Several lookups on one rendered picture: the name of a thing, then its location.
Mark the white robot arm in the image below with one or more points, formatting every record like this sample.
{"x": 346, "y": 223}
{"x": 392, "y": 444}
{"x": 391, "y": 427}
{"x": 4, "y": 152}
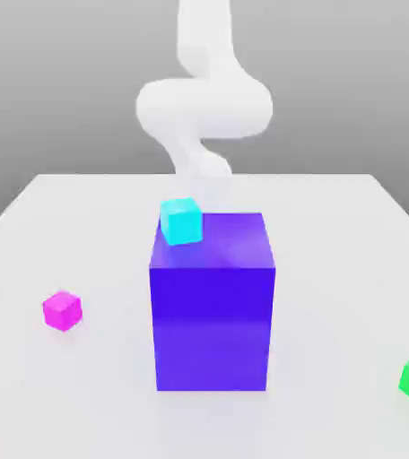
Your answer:
{"x": 204, "y": 104}

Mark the small cyan cube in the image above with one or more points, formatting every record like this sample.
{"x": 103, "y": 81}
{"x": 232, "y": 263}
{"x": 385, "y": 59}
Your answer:
{"x": 182, "y": 222}

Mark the small magenta cube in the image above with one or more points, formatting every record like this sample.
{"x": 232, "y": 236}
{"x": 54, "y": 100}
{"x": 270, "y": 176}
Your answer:
{"x": 62, "y": 310}

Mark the large blue box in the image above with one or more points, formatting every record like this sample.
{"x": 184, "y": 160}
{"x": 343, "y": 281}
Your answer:
{"x": 211, "y": 322}

